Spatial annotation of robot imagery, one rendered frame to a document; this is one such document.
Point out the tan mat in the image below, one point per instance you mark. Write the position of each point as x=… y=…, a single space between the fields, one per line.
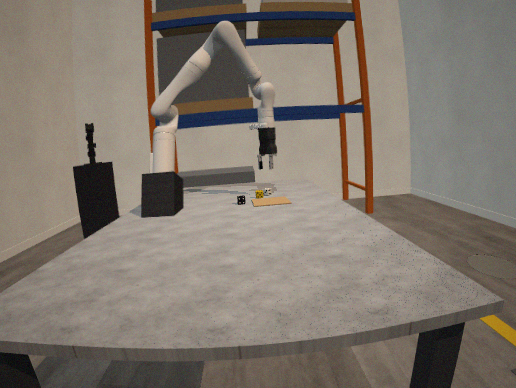
x=270 y=201

